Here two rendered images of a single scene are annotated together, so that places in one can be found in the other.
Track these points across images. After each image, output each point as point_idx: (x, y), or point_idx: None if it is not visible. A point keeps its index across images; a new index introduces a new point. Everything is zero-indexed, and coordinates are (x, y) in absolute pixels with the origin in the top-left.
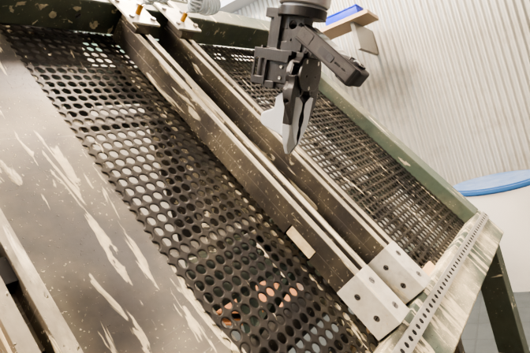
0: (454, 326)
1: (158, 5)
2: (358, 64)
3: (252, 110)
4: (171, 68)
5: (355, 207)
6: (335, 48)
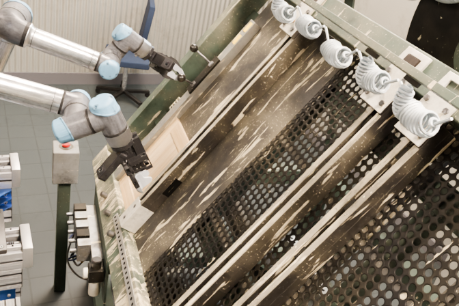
0: None
1: (430, 91)
2: (98, 169)
3: (309, 234)
4: (331, 151)
5: None
6: (106, 160)
